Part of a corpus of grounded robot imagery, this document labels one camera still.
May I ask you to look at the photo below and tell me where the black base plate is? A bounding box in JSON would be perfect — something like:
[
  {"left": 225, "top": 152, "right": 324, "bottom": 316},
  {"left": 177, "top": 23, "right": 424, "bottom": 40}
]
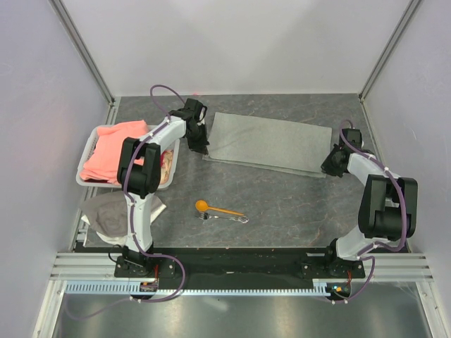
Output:
[{"left": 114, "top": 247, "right": 365, "bottom": 280}]

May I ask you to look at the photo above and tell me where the left aluminium frame post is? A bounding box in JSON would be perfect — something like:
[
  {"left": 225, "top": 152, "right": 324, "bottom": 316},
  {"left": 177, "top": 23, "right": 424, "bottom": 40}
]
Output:
[{"left": 49, "top": 0, "right": 116, "bottom": 106}]

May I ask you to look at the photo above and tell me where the orange plastic spoon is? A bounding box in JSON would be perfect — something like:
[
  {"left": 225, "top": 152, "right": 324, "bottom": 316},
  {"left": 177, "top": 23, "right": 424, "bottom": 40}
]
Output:
[{"left": 195, "top": 200, "right": 244, "bottom": 216}]

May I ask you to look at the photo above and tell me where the blue-grey cable duct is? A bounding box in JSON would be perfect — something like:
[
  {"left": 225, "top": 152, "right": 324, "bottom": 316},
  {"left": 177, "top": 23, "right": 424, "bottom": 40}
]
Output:
[{"left": 65, "top": 280, "right": 350, "bottom": 296}]

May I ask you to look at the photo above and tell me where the grey cloth napkin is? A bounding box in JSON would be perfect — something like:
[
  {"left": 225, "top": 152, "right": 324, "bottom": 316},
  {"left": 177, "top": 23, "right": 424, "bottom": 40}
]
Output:
[{"left": 204, "top": 112, "right": 333, "bottom": 178}]

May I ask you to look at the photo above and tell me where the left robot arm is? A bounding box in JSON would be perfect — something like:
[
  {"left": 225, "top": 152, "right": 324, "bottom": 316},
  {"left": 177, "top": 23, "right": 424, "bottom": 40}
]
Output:
[{"left": 117, "top": 99, "right": 209, "bottom": 277}]

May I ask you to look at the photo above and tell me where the aluminium frame post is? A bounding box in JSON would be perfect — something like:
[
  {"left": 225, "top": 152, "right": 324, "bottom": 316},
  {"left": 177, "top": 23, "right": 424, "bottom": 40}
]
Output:
[
  {"left": 358, "top": 0, "right": 423, "bottom": 104},
  {"left": 49, "top": 0, "right": 116, "bottom": 106}
]

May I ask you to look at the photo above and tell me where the right aluminium frame post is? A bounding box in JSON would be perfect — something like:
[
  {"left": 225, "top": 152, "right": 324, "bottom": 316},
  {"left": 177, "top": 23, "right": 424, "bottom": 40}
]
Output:
[{"left": 358, "top": 0, "right": 423, "bottom": 104}]

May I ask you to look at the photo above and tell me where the grey and white cloth pile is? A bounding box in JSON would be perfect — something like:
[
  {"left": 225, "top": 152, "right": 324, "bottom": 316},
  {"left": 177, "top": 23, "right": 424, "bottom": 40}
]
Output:
[{"left": 80, "top": 191, "right": 166, "bottom": 251}]

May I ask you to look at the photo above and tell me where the clear-handled metal fork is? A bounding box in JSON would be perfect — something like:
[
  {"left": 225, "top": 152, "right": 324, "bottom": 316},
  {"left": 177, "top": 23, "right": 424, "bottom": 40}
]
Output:
[{"left": 197, "top": 212, "right": 249, "bottom": 224}]

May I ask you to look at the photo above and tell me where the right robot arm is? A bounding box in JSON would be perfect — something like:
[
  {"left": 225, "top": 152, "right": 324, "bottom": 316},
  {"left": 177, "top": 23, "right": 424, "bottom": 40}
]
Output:
[{"left": 321, "top": 127, "right": 418, "bottom": 277}]

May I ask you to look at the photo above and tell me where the beige patterned cloth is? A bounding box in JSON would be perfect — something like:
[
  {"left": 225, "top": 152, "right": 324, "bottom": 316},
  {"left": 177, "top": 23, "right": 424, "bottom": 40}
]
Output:
[{"left": 159, "top": 149, "right": 174, "bottom": 189}]

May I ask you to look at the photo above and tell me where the salmon pink folded cloth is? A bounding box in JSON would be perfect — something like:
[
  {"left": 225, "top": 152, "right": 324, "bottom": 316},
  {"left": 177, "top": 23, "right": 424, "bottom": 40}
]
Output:
[{"left": 79, "top": 120, "right": 149, "bottom": 185}]

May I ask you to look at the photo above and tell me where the white plastic basket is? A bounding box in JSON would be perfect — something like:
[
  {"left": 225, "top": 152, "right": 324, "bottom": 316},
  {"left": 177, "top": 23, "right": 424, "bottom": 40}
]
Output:
[{"left": 75, "top": 127, "right": 180, "bottom": 191}]

